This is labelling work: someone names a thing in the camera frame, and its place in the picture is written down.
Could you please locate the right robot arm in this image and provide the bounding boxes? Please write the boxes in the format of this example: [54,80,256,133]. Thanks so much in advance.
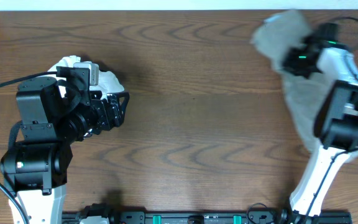
[283,35,358,220]

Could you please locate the white crumpled garment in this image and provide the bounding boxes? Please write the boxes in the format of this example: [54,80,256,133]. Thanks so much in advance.
[48,55,124,99]

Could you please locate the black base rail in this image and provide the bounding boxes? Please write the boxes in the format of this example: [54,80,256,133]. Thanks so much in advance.
[62,204,353,224]

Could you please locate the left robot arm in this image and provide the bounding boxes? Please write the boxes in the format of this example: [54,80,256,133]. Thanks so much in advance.
[0,77,130,223]

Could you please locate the khaki green shorts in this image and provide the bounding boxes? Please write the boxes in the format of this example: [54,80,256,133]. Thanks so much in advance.
[251,9,337,152]

